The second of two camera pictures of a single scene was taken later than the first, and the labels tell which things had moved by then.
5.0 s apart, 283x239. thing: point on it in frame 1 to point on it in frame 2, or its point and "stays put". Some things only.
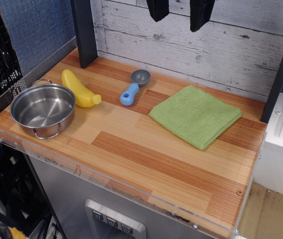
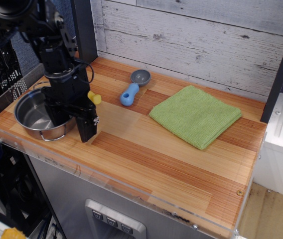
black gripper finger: (158, 9) to (71, 92)
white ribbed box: (278, 169) stays put
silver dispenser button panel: (104, 222) stays put
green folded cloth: (195, 116) stays put
